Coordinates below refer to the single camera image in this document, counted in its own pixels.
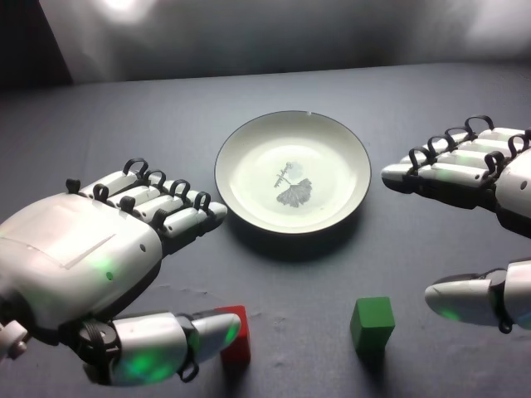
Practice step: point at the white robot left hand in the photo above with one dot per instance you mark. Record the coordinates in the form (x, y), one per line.
(70, 253)

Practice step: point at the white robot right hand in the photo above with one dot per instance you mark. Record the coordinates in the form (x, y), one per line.
(460, 168)

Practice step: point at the green block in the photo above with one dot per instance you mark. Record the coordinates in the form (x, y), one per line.
(371, 321)

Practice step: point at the red block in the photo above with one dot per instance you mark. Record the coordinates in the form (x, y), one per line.
(242, 346)

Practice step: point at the white plate with dark rim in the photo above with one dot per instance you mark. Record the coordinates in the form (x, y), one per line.
(257, 195)

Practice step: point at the grey table cloth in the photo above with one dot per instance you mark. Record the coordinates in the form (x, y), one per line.
(124, 124)

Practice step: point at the dark panel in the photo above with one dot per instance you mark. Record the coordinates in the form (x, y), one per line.
(25, 41)

